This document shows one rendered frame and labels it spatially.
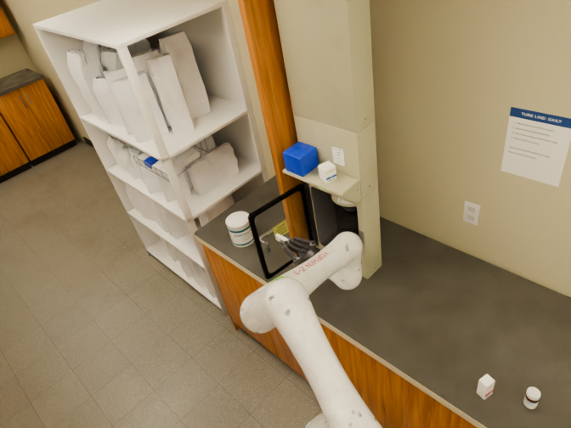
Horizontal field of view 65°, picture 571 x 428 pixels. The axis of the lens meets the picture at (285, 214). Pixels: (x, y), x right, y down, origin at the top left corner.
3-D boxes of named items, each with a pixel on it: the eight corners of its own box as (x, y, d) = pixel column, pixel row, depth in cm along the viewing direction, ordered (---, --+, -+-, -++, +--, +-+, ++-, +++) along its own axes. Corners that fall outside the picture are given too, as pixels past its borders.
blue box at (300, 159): (302, 159, 191) (298, 140, 185) (319, 166, 185) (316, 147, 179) (285, 170, 186) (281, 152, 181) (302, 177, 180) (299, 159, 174)
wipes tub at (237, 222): (245, 228, 252) (239, 207, 242) (260, 237, 244) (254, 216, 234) (227, 241, 245) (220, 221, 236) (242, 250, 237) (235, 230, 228)
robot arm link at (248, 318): (266, 337, 125) (242, 301, 126) (248, 344, 135) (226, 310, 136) (309, 302, 136) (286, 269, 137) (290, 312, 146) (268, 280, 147)
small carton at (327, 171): (330, 172, 179) (328, 160, 175) (336, 178, 176) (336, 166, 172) (319, 177, 178) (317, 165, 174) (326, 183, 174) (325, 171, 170)
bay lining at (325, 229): (350, 216, 233) (344, 159, 211) (392, 235, 217) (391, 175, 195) (319, 243, 221) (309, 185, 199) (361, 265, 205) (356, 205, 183)
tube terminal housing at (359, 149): (347, 224, 240) (332, 89, 192) (398, 248, 220) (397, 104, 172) (316, 251, 228) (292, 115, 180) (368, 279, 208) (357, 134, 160)
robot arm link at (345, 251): (276, 297, 148) (302, 312, 141) (274, 270, 142) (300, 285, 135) (344, 247, 169) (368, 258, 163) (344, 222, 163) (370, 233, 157)
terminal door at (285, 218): (314, 247, 223) (303, 183, 198) (266, 280, 211) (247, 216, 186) (313, 246, 224) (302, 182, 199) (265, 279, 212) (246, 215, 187)
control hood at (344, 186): (302, 176, 199) (300, 156, 192) (362, 199, 178) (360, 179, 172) (285, 188, 193) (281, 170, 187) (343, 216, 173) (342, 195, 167)
